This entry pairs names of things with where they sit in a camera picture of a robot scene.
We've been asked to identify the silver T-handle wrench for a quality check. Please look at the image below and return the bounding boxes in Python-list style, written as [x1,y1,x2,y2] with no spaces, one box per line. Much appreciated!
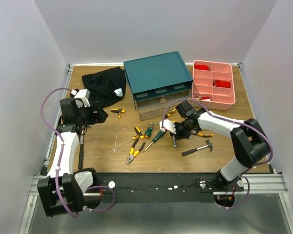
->
[172,135,178,148]

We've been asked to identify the green screwdriver long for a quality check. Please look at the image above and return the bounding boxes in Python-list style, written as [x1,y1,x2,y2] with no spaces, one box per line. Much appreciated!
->
[144,131,165,152]

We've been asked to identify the green screwdriver short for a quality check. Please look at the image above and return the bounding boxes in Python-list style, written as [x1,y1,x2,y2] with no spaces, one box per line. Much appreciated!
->
[144,123,154,139]

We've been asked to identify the clear drawer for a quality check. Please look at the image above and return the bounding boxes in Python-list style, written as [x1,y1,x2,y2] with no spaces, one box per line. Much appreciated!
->
[134,89,191,121]

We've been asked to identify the yellow black long rod driver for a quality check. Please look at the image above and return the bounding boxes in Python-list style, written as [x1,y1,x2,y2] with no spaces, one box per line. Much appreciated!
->
[98,126,145,160]

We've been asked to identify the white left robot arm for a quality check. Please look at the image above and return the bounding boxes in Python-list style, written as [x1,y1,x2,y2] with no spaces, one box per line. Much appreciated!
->
[37,97,108,217]

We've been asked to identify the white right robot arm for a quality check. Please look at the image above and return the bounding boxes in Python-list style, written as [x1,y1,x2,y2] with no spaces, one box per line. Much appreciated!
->
[160,98,273,191]

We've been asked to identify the yellow long nose pliers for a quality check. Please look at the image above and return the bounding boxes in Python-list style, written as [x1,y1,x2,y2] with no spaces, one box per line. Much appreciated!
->
[190,131,213,138]

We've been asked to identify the black cloth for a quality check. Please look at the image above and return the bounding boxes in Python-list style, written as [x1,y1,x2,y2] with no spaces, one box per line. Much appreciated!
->
[82,67,126,108]

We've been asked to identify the red white item lower compartment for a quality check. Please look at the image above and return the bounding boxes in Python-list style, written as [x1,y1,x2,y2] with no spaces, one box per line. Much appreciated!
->
[197,96,211,101]

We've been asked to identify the pink compartment tray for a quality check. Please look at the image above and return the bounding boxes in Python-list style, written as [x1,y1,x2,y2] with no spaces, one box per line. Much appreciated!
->
[191,60,236,111]

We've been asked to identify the yellow black combination pliers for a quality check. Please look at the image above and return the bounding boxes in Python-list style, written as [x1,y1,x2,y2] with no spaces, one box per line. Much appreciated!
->
[126,138,145,164]

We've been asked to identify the teal drawer cabinet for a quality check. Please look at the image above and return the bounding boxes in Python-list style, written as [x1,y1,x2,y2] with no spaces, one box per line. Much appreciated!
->
[124,51,193,109]

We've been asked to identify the red block middle compartment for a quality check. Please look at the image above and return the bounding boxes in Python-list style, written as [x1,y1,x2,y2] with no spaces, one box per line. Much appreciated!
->
[213,79,231,88]

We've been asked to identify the red block compartment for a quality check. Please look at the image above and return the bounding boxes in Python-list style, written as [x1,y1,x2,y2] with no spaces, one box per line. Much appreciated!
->
[194,64,209,71]
[213,79,231,88]

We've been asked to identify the red block top compartment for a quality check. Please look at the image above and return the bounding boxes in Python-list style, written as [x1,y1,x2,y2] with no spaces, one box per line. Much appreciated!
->
[194,64,209,71]

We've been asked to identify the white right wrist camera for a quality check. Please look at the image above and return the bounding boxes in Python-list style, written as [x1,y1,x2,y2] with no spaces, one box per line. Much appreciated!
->
[159,119,176,134]

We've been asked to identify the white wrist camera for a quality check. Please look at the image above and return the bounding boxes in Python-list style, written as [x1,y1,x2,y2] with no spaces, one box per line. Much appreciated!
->
[70,89,90,108]
[159,119,176,134]

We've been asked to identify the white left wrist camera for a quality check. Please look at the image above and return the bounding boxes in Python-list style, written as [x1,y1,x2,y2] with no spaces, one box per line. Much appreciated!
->
[70,89,90,108]

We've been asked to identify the yellow black T-handle long driver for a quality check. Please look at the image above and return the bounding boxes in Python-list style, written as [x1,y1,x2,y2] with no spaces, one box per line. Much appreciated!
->
[111,108,126,152]

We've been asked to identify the black handled claw hammer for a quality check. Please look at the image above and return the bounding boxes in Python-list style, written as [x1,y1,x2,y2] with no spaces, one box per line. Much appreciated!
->
[182,139,213,156]

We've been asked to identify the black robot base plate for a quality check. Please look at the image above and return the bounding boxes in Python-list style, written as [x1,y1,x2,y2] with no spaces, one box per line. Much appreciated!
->
[84,173,245,205]

